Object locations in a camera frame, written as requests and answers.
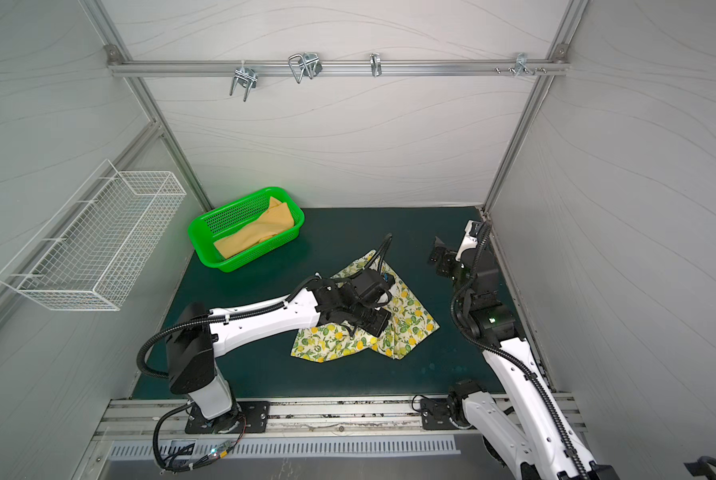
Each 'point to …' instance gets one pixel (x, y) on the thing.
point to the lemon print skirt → (407, 325)
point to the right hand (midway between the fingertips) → (461, 236)
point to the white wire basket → (100, 248)
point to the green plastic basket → (234, 216)
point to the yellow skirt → (276, 220)
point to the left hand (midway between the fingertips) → (392, 320)
